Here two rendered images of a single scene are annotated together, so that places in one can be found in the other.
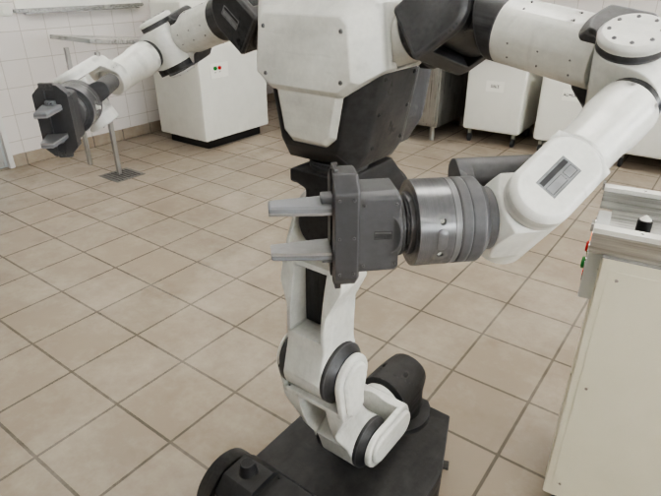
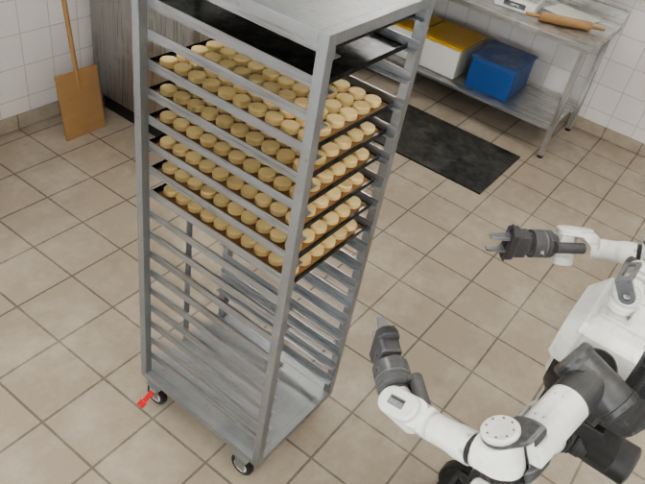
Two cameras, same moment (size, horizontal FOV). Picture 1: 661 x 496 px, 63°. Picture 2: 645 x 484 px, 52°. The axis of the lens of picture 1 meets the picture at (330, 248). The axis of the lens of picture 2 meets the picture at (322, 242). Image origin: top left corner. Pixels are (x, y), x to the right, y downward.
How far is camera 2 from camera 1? 1.49 m
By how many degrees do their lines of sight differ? 68
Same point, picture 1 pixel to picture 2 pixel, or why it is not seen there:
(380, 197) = (380, 345)
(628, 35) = (493, 423)
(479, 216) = (381, 381)
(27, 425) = (494, 359)
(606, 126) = (440, 426)
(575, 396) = not seen: outside the picture
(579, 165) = (402, 408)
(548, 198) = (386, 399)
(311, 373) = not seen: hidden behind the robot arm
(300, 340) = not seen: hidden behind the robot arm
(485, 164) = (415, 383)
